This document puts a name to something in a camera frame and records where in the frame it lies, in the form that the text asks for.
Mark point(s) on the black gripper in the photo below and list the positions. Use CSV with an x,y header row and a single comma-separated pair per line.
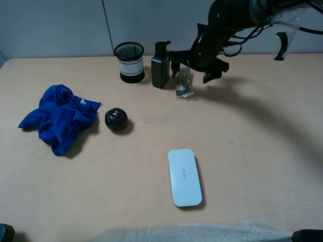
x,y
201,61

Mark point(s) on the clear plastic snack packet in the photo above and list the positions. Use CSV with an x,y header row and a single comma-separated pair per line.
x,y
184,87

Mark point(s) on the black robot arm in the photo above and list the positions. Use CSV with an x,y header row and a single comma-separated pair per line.
x,y
230,23

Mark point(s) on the dark pump dispenser bottle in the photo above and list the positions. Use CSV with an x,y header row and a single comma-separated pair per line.
x,y
160,65

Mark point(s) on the black mesh pen holder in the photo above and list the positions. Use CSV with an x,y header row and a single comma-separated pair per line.
x,y
130,59

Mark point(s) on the black round ball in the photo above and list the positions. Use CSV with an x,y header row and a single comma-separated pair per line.
x,y
116,119

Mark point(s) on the white rectangular case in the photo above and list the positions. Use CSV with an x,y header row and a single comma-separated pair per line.
x,y
185,183

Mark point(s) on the blue crumpled cloth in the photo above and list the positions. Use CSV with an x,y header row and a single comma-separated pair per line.
x,y
60,117

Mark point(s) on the black right base corner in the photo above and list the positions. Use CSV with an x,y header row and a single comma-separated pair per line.
x,y
307,235

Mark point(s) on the black base corner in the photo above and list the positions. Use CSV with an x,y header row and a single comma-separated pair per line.
x,y
307,235
7,233

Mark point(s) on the black left base corner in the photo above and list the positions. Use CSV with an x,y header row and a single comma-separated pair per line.
x,y
7,233

